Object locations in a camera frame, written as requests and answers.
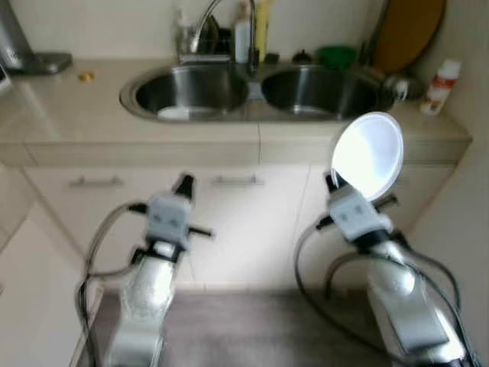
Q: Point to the floral white porcelain plate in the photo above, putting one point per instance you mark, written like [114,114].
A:
[370,157]

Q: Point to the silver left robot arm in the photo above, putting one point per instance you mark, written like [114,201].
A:
[145,298]

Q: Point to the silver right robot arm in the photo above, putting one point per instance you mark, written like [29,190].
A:
[405,306]

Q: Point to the stainless steel kitchen utensil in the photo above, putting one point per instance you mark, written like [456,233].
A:
[397,86]

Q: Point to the white cabinet door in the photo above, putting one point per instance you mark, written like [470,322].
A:
[252,229]
[61,206]

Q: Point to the small white bowl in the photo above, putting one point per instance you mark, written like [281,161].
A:
[178,114]

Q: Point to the stainless steel double sink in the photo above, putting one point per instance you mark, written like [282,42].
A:
[191,92]

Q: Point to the green plastic bowl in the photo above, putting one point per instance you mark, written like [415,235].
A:
[336,57]

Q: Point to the white bottle with red label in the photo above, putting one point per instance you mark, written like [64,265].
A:
[442,88]

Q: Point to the black sink plug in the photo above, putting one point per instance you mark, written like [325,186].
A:
[302,58]

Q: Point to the small black sponge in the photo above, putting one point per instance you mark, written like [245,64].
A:
[273,58]

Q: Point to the gold round cap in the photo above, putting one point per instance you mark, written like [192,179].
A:
[86,76]

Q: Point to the white plastic bottle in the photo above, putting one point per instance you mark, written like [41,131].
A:
[243,42]

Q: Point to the silver gooseneck faucet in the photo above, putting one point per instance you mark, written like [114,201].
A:
[253,46]

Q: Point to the clear pump soap bottle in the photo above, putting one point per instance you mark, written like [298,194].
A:
[182,30]

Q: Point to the brown wooden cutting board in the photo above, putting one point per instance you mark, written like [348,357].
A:
[409,34]

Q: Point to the yellow dish soap bottle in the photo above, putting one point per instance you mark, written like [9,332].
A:
[263,30]

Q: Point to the silver countertop appliance with base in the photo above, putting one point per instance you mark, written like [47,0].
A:
[15,38]

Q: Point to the light grey left wrist camera mount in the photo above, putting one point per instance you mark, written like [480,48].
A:
[168,218]

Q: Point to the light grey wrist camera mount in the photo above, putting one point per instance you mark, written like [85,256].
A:
[355,214]
[168,218]

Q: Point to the light grey right wrist camera mount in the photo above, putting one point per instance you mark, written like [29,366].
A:
[355,214]

